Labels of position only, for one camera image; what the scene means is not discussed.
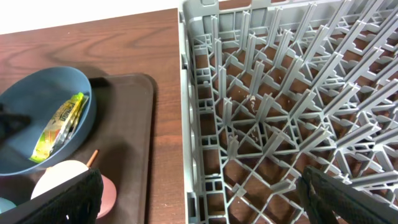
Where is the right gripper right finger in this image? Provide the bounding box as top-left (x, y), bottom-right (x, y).
top-left (297, 166), bottom-right (397, 223)

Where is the snack wrapper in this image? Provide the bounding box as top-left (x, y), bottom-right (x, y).
top-left (29, 92), bottom-right (90, 163)

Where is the light blue bowl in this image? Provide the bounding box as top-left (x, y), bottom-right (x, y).
top-left (0, 197), bottom-right (16, 213)

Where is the wooden chopstick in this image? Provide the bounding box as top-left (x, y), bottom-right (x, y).
top-left (86, 149), bottom-right (99, 168)

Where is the pink cup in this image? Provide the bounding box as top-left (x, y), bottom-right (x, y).
top-left (31, 160), bottom-right (117, 219)

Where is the brown serving tray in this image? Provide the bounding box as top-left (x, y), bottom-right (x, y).
top-left (1, 75), bottom-right (154, 223)

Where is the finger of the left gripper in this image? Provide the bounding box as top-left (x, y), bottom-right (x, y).
top-left (1, 103), bottom-right (31, 145)

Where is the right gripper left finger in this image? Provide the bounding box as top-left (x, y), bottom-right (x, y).
top-left (1, 169), bottom-right (103, 224)

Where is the grey dishwasher rack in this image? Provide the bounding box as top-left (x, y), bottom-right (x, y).
top-left (178, 0), bottom-right (397, 223)

